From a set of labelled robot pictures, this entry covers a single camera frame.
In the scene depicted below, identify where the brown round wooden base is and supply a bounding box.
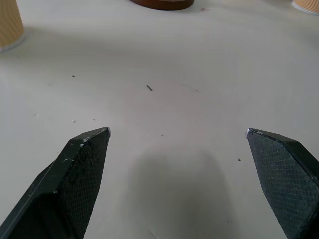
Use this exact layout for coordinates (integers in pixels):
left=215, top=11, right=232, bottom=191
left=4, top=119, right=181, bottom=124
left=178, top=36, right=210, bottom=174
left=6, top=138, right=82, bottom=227
left=128, top=0, right=195, bottom=11

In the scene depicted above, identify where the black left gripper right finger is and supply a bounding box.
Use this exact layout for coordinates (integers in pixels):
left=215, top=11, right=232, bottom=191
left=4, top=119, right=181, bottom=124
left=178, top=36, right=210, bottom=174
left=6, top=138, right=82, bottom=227
left=245, top=128, right=319, bottom=239

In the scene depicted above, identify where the yellow ribbed paper cup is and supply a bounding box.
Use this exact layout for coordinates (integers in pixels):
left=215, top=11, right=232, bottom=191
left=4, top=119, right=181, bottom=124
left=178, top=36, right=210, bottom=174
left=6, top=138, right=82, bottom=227
left=291, top=0, right=319, bottom=16
left=0, top=0, right=25, bottom=52

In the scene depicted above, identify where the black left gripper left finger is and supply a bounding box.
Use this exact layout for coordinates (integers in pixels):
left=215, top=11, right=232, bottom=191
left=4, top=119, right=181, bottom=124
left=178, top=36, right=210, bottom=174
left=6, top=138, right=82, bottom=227
left=0, top=127, right=112, bottom=239

